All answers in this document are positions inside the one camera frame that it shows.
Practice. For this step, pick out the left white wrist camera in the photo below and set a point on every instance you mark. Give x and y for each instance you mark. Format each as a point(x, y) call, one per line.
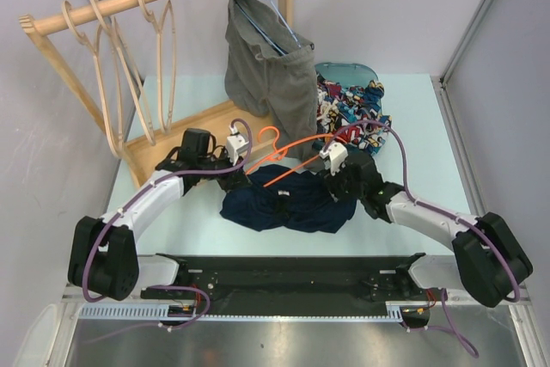
point(239, 146)

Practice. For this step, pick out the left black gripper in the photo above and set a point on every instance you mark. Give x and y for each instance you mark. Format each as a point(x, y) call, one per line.
point(234, 179)

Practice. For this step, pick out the wooden clothes rack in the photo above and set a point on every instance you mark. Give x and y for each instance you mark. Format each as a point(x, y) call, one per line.
point(138, 154)

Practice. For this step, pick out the grey shorts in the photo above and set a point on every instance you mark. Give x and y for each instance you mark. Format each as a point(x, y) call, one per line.
point(285, 88)

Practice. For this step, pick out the aluminium frame extrusion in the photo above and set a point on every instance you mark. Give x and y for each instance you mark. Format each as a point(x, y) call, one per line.
point(495, 134)

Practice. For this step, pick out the wooden hanger middle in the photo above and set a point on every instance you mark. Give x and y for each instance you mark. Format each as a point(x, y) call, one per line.
point(128, 65)

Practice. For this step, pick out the navy blue shorts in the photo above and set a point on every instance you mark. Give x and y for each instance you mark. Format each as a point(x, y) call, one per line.
point(300, 201)

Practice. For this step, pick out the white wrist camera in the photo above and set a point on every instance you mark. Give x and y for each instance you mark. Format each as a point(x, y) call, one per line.
point(239, 146)
point(333, 157)

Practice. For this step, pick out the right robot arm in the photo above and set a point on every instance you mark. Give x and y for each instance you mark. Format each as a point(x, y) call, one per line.
point(487, 261)

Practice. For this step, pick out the white slotted cable duct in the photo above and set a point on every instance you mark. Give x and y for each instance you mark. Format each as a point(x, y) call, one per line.
point(137, 312)

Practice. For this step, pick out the wooden hanger far left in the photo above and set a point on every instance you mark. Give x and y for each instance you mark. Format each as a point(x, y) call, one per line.
point(115, 140)

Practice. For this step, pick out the blue wire hanger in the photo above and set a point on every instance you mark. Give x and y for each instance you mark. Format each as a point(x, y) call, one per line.
point(270, 28)

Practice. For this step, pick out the wooden hanger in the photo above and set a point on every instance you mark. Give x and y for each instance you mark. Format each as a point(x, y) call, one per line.
point(164, 27)
point(128, 65)
point(115, 140)

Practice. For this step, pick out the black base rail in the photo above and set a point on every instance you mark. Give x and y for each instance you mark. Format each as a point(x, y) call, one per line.
point(296, 286)

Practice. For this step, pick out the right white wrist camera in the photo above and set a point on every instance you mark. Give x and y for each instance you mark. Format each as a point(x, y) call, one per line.
point(333, 157)

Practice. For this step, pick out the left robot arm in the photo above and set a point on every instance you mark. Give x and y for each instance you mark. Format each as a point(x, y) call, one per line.
point(104, 261)

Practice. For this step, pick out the wooden hanger right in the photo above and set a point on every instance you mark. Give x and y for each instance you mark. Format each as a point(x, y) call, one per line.
point(164, 27)

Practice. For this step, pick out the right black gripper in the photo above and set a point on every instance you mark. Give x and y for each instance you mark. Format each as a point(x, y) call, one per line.
point(332, 183)

